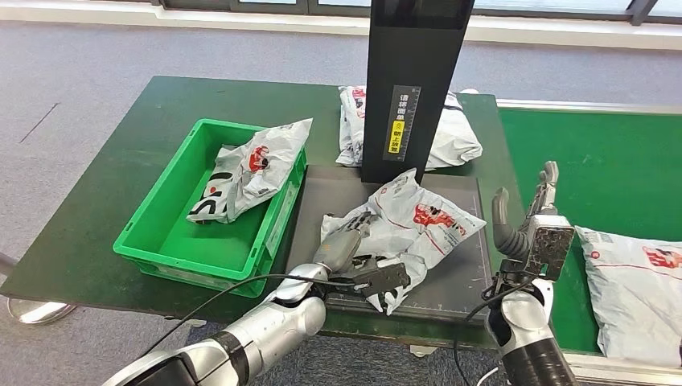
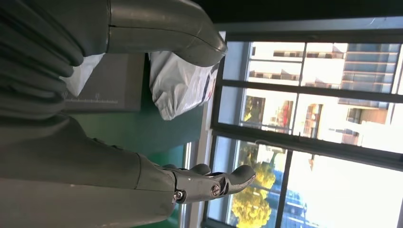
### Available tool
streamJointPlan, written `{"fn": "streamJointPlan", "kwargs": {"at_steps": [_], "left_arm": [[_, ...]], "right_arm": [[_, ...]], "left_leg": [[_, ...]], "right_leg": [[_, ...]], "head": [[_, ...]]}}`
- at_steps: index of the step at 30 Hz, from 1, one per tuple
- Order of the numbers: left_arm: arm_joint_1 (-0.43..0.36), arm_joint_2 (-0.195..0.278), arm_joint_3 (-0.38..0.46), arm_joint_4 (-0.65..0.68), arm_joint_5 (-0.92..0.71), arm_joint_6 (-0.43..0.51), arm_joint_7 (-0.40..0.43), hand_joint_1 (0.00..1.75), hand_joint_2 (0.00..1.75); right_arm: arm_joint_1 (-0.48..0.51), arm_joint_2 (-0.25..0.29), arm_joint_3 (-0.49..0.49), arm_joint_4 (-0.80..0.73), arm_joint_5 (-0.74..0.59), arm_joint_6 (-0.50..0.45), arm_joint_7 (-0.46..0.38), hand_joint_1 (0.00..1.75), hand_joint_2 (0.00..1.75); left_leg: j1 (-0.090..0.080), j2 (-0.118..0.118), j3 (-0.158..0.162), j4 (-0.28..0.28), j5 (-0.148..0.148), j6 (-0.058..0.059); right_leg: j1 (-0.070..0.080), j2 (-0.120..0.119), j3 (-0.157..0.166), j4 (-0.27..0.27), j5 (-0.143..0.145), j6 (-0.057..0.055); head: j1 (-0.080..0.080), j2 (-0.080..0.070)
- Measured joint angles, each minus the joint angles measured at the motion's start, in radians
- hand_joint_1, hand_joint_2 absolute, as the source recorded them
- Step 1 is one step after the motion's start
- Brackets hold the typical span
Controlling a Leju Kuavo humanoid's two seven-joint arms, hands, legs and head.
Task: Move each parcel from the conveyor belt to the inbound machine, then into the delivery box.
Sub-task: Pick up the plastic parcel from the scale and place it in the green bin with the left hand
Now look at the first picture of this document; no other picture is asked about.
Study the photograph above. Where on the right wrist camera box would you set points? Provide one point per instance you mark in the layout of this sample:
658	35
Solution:
551	245

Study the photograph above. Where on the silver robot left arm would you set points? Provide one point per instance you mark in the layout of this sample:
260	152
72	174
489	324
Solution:
266	330

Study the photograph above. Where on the green plastic crate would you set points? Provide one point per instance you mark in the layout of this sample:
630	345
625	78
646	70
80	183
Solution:
213	250

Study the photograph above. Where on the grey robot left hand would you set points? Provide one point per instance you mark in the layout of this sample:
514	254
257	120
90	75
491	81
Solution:
338	250

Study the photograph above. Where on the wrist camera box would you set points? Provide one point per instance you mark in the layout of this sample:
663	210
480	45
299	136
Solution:
551	245
383	274

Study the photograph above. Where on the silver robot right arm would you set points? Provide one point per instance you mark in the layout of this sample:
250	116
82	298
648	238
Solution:
527	330

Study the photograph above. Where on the white table foot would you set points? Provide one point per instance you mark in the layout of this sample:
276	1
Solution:
422	350

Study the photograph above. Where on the green conveyor belt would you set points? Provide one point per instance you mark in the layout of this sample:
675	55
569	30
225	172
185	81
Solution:
612	160

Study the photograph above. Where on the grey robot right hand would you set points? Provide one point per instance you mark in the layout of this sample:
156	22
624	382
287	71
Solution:
544	197

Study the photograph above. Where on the black scanner base plate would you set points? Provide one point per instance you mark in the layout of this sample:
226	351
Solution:
458	277

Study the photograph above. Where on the dark green table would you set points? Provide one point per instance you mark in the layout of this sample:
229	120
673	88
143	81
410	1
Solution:
80	240

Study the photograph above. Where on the dark window frame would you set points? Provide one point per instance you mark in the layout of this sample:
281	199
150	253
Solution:
213	6

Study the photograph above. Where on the chrome stand base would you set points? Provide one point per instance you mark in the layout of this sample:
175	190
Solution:
37	311

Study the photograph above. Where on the grey poly mailer parcel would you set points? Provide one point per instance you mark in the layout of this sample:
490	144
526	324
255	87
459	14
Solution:
634	298
255	170
455	133
415	234

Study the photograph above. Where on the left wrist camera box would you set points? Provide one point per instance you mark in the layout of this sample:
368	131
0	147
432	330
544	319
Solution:
383	274

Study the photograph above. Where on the black scanner tower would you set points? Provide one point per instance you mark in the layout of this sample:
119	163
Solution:
413	64

